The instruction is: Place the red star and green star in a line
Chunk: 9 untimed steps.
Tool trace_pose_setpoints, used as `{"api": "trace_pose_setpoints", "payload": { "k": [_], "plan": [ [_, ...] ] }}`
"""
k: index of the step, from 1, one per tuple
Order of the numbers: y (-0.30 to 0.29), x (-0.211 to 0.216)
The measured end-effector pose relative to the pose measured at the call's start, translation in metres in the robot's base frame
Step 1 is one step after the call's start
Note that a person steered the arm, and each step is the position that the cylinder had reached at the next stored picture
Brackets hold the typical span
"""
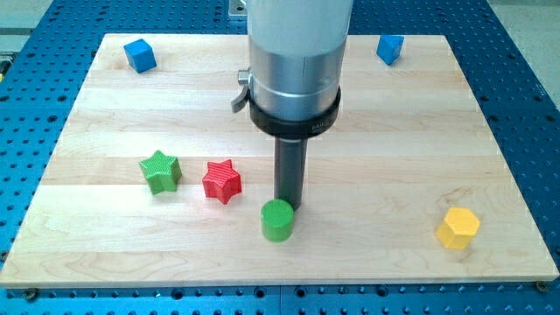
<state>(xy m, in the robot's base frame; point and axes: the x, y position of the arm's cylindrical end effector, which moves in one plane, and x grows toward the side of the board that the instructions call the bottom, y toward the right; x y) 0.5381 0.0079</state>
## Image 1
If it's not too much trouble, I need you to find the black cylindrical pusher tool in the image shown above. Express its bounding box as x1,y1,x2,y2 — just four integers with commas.
274,138,307,210

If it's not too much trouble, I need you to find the blue cube block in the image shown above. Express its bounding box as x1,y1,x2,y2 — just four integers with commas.
123,38,157,74

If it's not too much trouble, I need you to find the green star block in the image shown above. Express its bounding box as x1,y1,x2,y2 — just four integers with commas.
139,150,182,195

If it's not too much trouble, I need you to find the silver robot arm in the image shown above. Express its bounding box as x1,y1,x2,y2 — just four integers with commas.
231,0,354,140

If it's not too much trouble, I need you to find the yellow hexagon block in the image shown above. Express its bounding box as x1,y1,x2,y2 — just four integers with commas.
435,207,480,249

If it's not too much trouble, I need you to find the blue block right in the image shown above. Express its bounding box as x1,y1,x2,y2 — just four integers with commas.
376,35,404,66

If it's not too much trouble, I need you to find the wooden board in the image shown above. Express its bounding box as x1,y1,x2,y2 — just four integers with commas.
1,34,558,289

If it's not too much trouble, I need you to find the green cylinder block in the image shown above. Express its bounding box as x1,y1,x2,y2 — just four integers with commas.
261,199,294,242

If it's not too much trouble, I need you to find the red star block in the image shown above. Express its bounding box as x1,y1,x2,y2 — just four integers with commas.
202,159,242,205

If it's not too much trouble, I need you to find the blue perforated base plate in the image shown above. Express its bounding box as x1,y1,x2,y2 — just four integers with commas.
1,1,559,314

